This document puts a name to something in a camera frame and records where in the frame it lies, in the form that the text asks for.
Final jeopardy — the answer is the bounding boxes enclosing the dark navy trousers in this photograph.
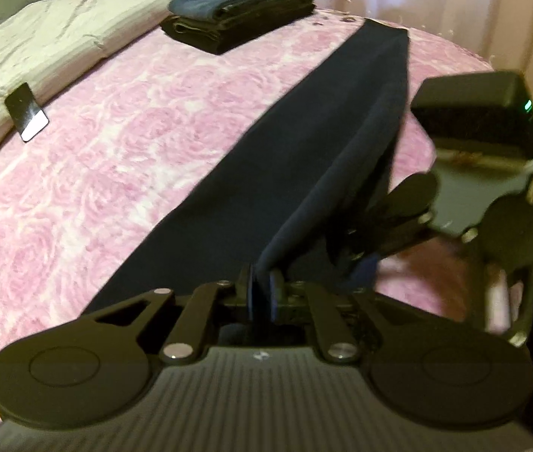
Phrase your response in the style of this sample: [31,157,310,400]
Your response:
[88,20,410,311]

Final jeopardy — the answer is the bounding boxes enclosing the stack of folded clothes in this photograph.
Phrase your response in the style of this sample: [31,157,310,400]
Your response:
[160,0,315,55]

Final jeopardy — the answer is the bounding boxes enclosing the pink rose blanket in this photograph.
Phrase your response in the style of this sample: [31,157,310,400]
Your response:
[0,6,498,439]

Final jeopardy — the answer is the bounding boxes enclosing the grey striped duvet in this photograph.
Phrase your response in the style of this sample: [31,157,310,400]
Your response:
[0,0,172,144]

